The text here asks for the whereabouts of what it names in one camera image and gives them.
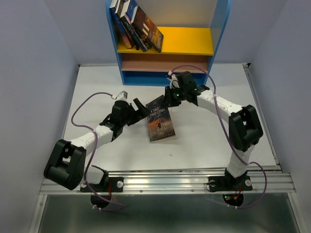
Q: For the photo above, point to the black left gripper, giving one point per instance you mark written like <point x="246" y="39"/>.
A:
<point x="143" y="111"/>

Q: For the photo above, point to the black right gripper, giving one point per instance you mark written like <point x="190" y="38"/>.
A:
<point x="169" y="102"/>

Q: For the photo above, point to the dark purple cover book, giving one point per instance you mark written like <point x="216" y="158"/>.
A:
<point x="160" y="126"/>

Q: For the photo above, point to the Kate DiCamillo dark book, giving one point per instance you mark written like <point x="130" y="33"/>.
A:
<point x="147" y="30"/>

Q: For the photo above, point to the Animal Farm book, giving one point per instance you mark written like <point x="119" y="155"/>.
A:
<point x="132" y="12"/>

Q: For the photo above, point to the Three Days to See book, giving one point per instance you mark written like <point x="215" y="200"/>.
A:
<point x="125" y="11"/>

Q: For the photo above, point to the Jane Eyre blue book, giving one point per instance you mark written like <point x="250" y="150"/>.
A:
<point x="122" y="30"/>

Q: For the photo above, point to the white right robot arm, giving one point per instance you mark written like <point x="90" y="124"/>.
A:
<point x="244" y="127"/>

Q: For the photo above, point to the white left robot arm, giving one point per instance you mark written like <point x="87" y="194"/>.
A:
<point x="66" y="164"/>

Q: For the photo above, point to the blue bookshelf with coloured shelves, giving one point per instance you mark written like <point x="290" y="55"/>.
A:
<point x="192" y="32"/>

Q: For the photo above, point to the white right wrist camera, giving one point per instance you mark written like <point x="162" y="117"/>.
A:
<point x="173" y="80"/>

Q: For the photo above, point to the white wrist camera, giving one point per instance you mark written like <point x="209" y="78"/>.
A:
<point x="121" y="96"/>
<point x="173" y="80"/>

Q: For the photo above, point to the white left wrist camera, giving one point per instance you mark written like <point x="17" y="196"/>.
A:
<point x="121" y="96"/>

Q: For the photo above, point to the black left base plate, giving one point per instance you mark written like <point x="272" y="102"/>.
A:
<point x="110" y="185"/>

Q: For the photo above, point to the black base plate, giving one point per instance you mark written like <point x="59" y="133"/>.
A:
<point x="110" y="185"/>
<point x="227" y="184"/>

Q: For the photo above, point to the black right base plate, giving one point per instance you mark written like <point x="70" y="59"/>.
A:
<point x="227" y="184"/>

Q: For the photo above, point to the aluminium rail frame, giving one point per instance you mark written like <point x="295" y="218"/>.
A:
<point x="165" y="183"/>

